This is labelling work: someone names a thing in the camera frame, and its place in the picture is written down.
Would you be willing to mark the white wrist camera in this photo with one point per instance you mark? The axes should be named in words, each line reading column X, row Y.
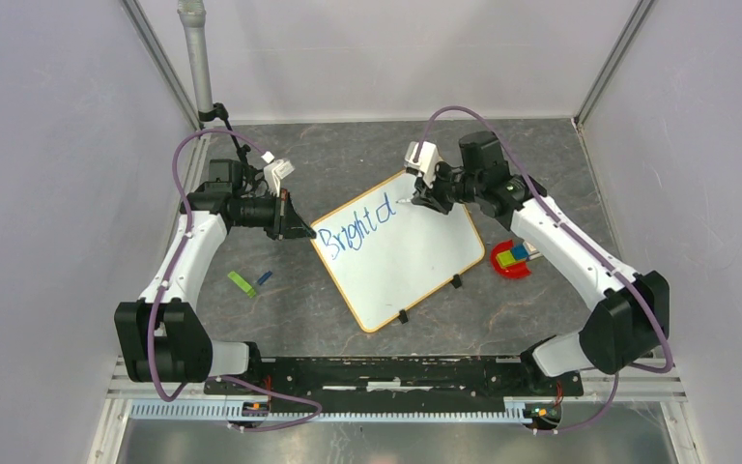
column 275, row 171
column 421, row 161

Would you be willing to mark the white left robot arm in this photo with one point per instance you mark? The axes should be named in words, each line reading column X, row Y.
column 160, row 333

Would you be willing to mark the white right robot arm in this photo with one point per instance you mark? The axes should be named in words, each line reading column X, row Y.
column 630, row 311

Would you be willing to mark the grey vertical pole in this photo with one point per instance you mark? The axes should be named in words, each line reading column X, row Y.
column 192, row 14

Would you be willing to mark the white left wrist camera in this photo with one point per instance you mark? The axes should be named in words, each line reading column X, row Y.
column 275, row 171

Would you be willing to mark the blue marker cap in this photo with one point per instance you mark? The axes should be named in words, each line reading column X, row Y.
column 264, row 277

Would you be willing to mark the red bowl with green block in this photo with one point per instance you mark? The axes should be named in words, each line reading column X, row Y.
column 510, row 260

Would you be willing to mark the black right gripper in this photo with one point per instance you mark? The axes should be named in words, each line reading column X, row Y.
column 424, row 196

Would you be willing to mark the colourful toy block stack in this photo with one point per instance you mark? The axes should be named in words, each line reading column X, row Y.
column 532, row 251

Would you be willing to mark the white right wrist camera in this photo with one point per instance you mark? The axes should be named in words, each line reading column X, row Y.
column 421, row 161

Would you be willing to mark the yellow framed whiteboard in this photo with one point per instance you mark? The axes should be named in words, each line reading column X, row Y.
column 385, row 258

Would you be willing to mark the green owl eraser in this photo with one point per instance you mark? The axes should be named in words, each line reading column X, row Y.
column 243, row 284

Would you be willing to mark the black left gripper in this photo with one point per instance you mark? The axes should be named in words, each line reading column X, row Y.
column 286, row 221

